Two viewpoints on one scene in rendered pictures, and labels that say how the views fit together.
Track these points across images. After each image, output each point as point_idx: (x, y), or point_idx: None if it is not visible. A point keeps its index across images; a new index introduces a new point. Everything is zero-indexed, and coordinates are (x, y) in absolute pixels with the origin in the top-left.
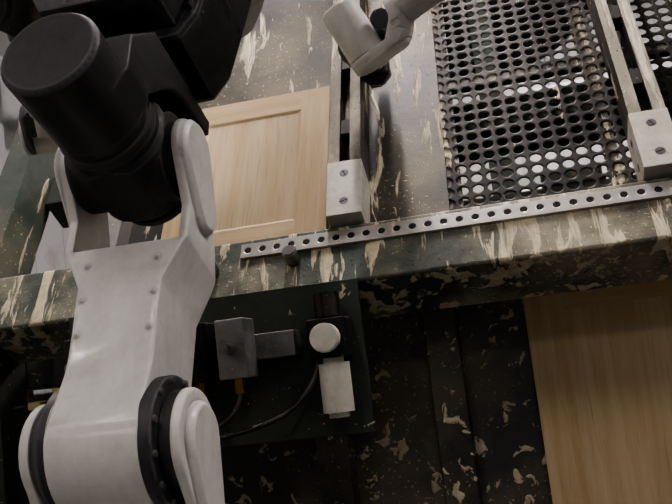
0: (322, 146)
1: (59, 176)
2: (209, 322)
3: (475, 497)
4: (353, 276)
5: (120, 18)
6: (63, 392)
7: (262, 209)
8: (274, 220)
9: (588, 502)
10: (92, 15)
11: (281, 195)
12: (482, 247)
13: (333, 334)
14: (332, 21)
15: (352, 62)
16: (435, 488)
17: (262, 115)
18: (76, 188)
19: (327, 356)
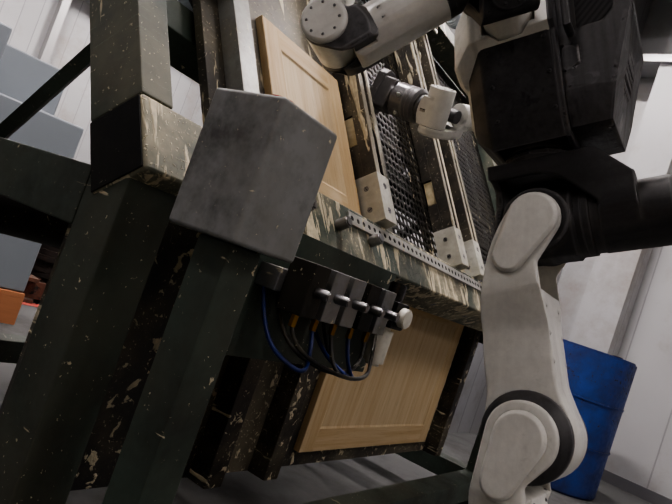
0: (345, 137)
1: (553, 228)
2: (335, 268)
3: (303, 398)
4: (394, 271)
5: (599, 144)
6: (565, 406)
7: (328, 172)
8: (336, 188)
9: (326, 404)
10: (604, 135)
11: (335, 166)
12: (427, 279)
13: (411, 319)
14: (446, 99)
15: (432, 128)
16: (272, 384)
17: (310, 73)
18: (556, 244)
19: (395, 329)
